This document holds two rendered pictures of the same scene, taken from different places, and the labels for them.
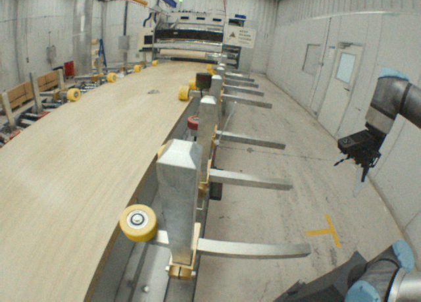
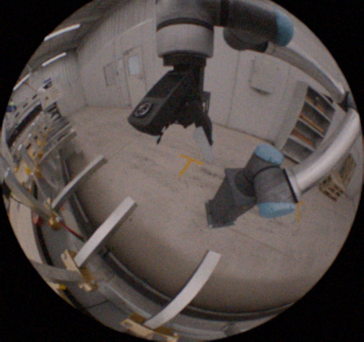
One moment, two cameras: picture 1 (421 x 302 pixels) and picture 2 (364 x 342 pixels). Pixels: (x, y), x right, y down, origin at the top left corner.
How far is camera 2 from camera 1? 0.37 m
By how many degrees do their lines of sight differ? 47
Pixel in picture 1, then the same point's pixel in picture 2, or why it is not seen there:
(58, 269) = not seen: outside the picture
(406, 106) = (234, 5)
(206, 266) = (159, 252)
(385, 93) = not seen: outside the picture
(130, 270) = not seen: hidden behind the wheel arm
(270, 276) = (190, 217)
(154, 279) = not seen: hidden behind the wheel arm
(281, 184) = (126, 212)
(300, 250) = (210, 266)
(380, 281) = (281, 193)
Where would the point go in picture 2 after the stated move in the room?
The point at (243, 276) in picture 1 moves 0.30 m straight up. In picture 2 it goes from (179, 233) to (178, 230)
